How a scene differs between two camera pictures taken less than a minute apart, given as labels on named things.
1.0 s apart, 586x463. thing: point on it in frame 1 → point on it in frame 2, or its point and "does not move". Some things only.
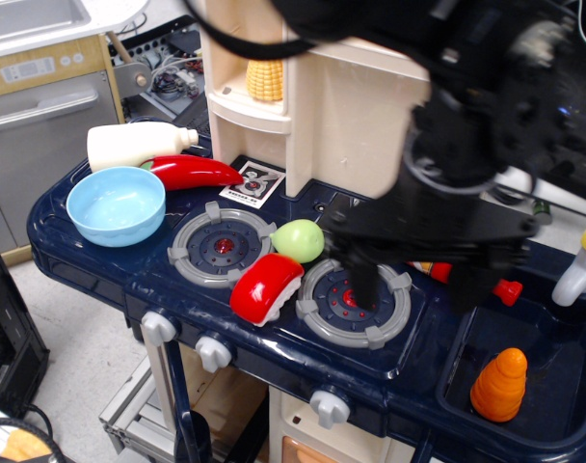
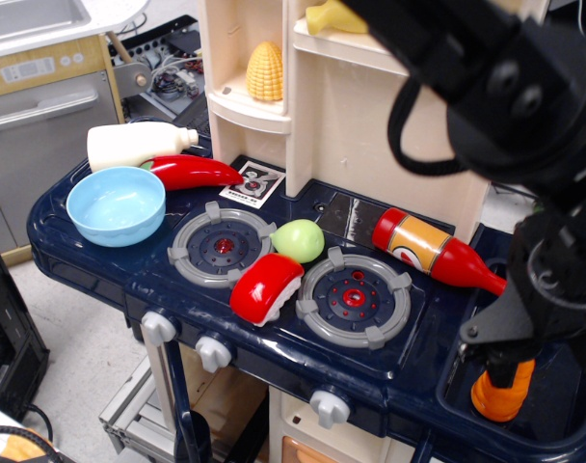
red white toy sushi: [264, 287] does not move
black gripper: [418, 218] → [553, 290]
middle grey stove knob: [215, 354] does not move
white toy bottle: [116, 145] does not move
